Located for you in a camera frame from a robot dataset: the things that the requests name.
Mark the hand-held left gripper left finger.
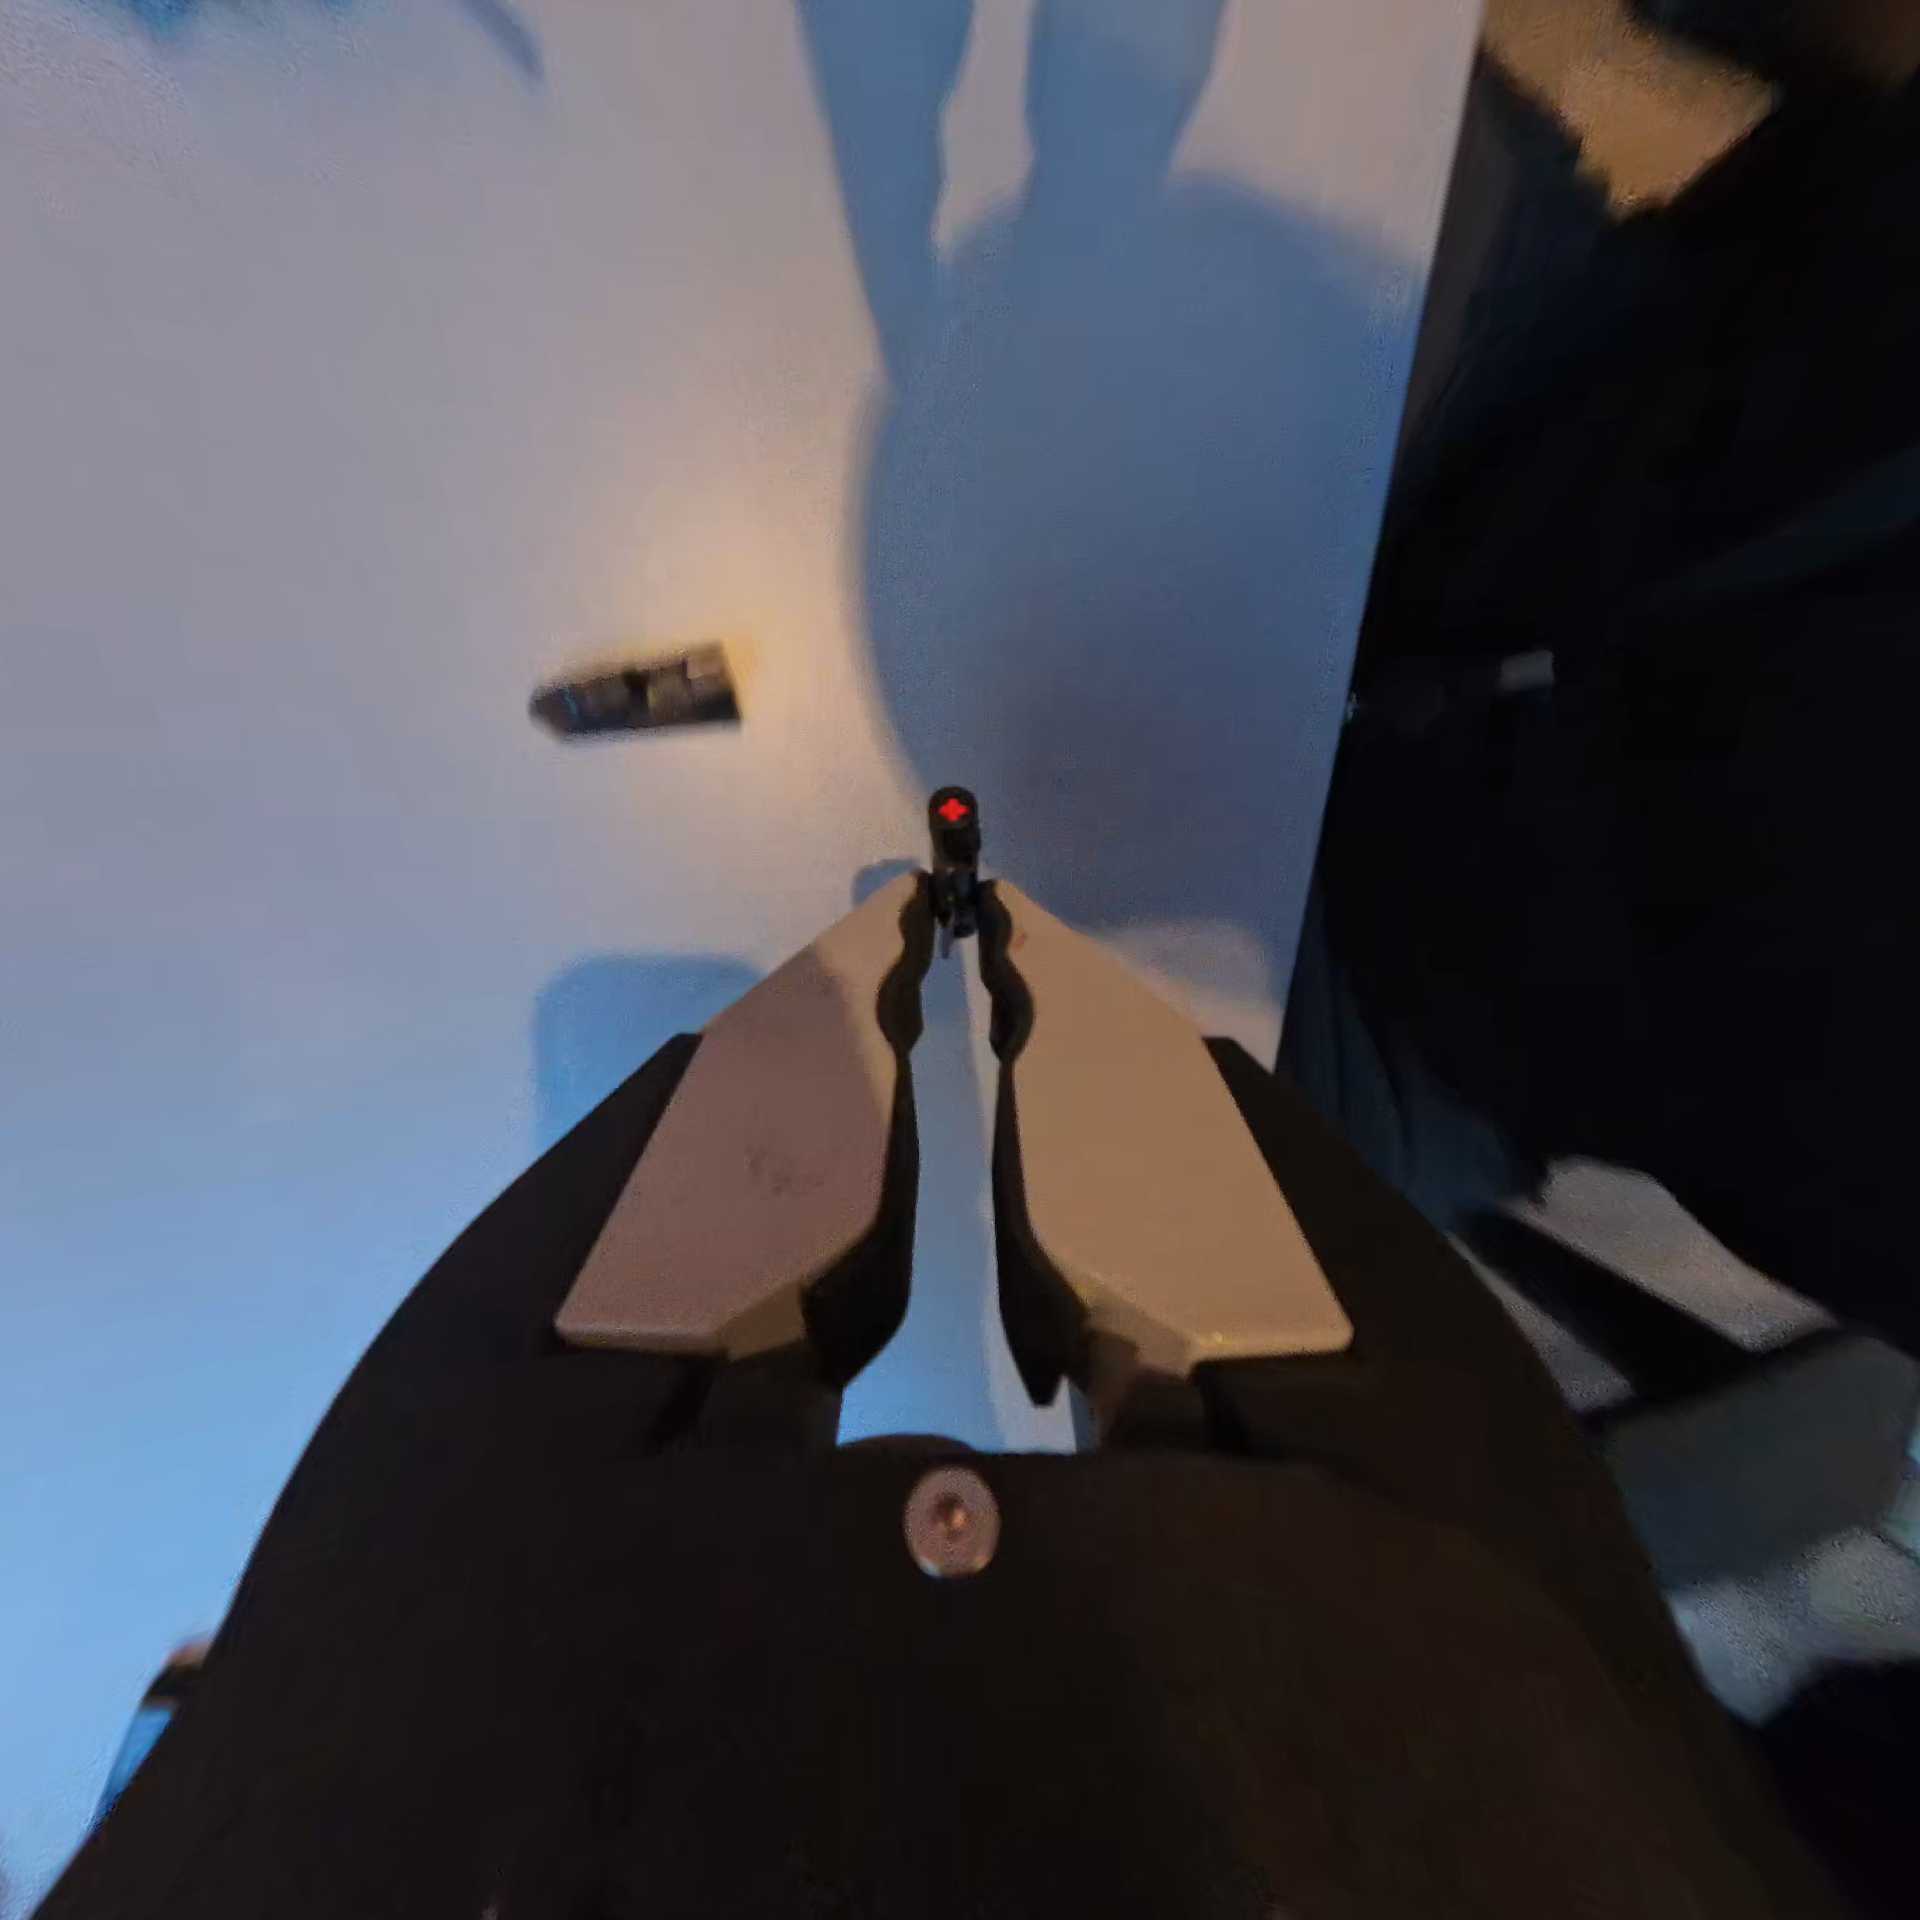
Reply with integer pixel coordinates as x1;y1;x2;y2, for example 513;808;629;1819
552;871;926;1394

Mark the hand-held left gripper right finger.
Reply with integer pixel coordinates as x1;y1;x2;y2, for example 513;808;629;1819
984;878;1357;1450

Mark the small black toy brick assembly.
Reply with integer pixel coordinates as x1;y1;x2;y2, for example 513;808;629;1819
921;784;989;962

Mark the black toy brick beam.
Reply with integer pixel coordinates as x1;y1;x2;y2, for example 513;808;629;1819
526;639;746;744

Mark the grey desk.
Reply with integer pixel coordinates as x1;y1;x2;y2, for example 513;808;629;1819
0;0;1491;1876

